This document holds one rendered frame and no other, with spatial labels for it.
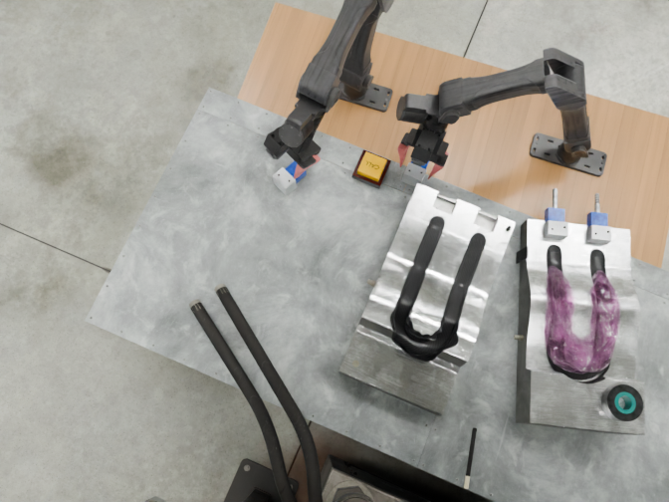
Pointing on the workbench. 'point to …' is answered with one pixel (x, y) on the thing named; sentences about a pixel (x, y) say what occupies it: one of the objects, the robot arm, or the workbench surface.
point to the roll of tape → (624, 400)
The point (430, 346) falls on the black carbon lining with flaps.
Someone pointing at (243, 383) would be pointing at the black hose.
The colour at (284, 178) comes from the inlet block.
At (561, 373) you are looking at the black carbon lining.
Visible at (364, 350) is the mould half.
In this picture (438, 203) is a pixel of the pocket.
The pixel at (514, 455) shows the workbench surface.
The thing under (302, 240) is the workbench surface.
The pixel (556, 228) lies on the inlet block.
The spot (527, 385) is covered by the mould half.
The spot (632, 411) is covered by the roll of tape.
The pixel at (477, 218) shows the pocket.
